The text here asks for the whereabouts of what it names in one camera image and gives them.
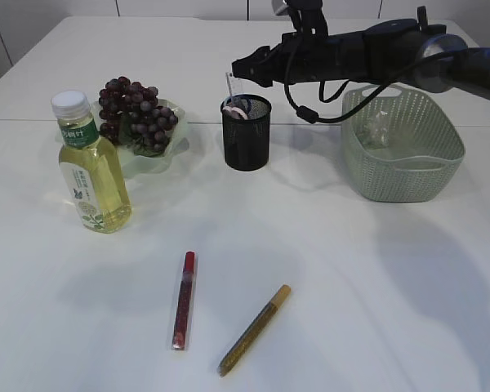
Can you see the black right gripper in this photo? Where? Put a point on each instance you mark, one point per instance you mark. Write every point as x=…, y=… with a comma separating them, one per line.
x=267, y=66

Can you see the black mesh pen holder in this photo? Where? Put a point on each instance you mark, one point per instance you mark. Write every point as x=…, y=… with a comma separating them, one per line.
x=247, y=142

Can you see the light green wavy plate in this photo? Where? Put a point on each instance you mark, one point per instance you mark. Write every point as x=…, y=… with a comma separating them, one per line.
x=147, y=159

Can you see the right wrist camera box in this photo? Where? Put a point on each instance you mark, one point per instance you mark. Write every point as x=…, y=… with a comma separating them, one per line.
x=306, y=15

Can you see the transparent plastic ruler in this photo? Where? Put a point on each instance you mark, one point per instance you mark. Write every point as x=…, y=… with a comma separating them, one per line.
x=235, y=85

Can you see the clear plastic sheet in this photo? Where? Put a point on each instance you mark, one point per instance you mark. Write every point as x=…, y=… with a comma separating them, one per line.
x=375, y=132

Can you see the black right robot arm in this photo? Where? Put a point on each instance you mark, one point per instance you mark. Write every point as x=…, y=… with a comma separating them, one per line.
x=411, y=51

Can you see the yellow tea bottle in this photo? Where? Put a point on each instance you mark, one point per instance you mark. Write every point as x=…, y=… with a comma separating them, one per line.
x=102, y=202

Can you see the blue scissors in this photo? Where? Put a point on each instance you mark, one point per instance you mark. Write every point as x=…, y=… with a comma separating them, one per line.
x=241, y=101

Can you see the gold glitter pen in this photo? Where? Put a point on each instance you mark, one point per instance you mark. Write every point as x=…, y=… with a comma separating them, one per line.
x=255, y=328

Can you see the purple grape bunch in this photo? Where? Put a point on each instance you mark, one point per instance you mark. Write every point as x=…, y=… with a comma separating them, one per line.
x=132, y=116

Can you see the pink purple scissors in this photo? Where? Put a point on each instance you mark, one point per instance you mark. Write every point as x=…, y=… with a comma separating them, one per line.
x=234, y=112

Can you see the red glitter pen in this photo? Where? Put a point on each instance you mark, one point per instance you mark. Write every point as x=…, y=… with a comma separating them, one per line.
x=179, y=337

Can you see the green woven plastic basket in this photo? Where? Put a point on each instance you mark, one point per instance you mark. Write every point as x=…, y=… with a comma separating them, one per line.
x=424, y=152

